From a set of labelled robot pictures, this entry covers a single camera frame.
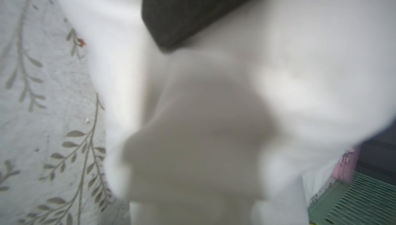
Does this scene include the pink plastic box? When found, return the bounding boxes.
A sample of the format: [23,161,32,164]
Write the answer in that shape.
[332,145,362,184]

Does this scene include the green file organizer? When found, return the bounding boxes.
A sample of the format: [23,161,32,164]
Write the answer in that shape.
[308,173,396,225]

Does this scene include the white shorts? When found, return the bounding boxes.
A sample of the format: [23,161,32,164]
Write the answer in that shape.
[58,0,396,225]

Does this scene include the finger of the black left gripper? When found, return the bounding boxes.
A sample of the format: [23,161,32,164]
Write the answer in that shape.
[141,0,249,52]

